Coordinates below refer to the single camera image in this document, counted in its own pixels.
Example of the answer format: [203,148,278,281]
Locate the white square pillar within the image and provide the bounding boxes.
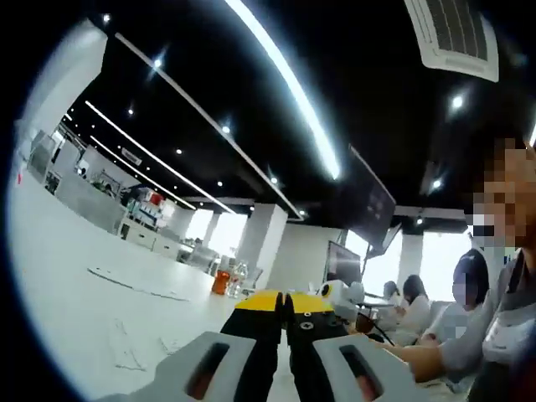
[397,232,426,290]
[240,204,289,290]

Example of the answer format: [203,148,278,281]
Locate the standing dark screen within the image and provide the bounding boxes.
[326,240,363,282]

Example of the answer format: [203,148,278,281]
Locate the clear plastic bottle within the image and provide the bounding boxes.
[228,261,248,298]

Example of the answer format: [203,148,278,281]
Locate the storage shelves with red boxes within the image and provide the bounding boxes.
[123,186,177,235]

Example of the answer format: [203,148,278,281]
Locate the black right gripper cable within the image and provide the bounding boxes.
[368,312,397,348]

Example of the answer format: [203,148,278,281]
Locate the hanging dark monitor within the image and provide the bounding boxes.
[347,144,397,246]

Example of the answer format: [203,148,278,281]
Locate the long bright ceiling light strip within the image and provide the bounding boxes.
[225,0,341,181]

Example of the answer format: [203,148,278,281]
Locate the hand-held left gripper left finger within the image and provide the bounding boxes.
[90,288,286,402]

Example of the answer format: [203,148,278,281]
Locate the large white ceiling air conditioner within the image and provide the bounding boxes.
[404,0,502,83]

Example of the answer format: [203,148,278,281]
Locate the row of white counter cabinets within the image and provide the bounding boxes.
[116,217,185,259]

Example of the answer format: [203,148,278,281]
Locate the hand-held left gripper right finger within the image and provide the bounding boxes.
[284,291,432,402]

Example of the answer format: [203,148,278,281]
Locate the person in grey shirt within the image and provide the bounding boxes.
[441,246,536,397]

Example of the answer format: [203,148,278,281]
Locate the dark orange drink bottle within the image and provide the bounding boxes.
[211,267,231,296]

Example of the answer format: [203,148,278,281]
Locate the thin ceiling light strip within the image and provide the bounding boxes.
[85,100,235,214]

